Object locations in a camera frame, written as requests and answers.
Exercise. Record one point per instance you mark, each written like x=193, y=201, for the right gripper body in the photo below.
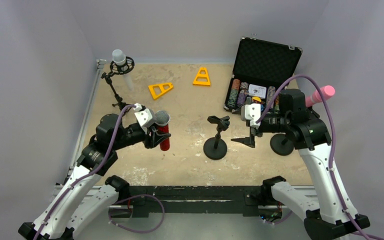
x=252, y=133

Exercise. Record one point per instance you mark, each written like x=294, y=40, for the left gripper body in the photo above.
x=150, y=139

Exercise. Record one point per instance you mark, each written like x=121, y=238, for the black round-base clip stand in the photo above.
x=282, y=144

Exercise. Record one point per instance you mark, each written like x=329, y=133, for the red glitter microphone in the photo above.
x=162, y=119

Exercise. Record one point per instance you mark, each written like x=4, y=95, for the pink microphone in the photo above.
x=316, y=97

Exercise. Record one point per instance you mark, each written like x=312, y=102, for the white microphone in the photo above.
x=124, y=65

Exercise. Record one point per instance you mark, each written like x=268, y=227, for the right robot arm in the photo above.
x=332, y=215

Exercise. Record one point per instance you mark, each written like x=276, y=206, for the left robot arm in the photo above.
x=97, y=157

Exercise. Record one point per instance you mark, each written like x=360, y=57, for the white card deck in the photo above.
x=257, y=91

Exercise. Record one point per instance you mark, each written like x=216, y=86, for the yellow triangle block left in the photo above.
x=160, y=89

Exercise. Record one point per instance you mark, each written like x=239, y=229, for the yellow triangle block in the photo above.
x=202, y=78
x=160, y=89

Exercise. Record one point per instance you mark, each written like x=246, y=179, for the black poker chip case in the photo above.
x=262, y=63

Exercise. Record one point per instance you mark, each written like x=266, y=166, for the yellow triangle block rear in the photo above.
x=202, y=78

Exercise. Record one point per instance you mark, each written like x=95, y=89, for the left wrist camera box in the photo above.
x=144, y=116

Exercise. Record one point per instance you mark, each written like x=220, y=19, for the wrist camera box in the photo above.
x=144, y=116
x=250, y=113

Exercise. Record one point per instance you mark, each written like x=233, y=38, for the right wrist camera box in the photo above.
x=250, y=113

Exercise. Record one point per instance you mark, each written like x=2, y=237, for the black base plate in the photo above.
x=247, y=201

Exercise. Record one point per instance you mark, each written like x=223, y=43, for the aluminium frame rail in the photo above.
x=86, y=109

